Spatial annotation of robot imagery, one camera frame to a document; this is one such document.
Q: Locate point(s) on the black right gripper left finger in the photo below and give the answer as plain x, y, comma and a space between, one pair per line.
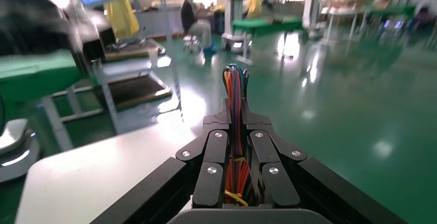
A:
213, 154

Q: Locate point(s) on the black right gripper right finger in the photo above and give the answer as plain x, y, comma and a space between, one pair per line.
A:
269, 154

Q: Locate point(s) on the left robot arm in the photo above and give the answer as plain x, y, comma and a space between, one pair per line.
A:
30, 21

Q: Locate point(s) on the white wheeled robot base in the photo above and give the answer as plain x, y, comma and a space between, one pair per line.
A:
13, 147

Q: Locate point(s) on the black tray with wood edge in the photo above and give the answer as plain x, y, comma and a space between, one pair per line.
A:
133, 91
136, 50

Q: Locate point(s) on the white stool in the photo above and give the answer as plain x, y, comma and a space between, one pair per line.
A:
191, 41

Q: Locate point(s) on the green cloth covered table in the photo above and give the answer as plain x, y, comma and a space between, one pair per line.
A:
389, 11
34, 72
266, 24

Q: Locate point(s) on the blue bin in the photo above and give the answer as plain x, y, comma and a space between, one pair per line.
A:
218, 21

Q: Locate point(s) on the seated person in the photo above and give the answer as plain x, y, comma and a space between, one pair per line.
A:
193, 17

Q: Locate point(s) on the white robot at table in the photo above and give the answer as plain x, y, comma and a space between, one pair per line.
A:
235, 11

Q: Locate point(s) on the grey metal shelf rack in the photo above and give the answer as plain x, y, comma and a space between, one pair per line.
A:
164, 17

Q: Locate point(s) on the white table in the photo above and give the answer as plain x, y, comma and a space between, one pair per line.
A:
341, 11

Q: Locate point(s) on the yellow cloth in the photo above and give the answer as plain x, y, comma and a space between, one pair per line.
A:
119, 7

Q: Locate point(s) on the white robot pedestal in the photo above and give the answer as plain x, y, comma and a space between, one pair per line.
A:
312, 7

